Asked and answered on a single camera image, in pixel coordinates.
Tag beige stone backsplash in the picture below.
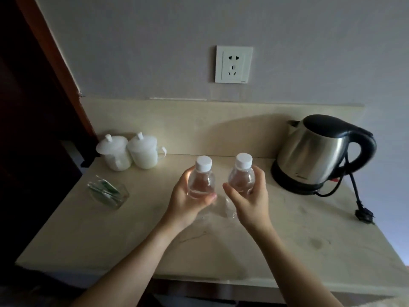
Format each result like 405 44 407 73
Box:
79 96 365 161

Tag person's left forearm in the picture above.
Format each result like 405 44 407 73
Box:
70 225 184 307

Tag brown wooden door frame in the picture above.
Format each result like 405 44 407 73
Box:
13 0 99 142

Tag clear white-capped water bottle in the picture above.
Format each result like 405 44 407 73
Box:
224 153 256 220
187 155 218 221

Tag person's right forearm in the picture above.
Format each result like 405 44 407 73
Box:
249 225 345 307

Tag white cup lid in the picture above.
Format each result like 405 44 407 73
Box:
96 134 129 156
127 132 157 151

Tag white ceramic cup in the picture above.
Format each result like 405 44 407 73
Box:
102 151 132 172
129 144 167 170

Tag person's left hand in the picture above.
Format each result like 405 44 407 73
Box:
159 166 218 236

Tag stainless steel electric kettle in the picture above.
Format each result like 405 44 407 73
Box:
276 114 377 188

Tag black power cord with plug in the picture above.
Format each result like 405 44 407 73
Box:
315 153 376 225

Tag person's right hand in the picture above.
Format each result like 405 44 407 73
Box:
222 166 274 234

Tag clear glass dish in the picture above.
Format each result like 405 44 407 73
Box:
87 176 130 211

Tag black kettle base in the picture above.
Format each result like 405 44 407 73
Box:
271 159 327 195

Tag green white tea packets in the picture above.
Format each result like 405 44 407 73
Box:
88 178 121 202

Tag white wall socket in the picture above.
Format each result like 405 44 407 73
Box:
215 45 254 84

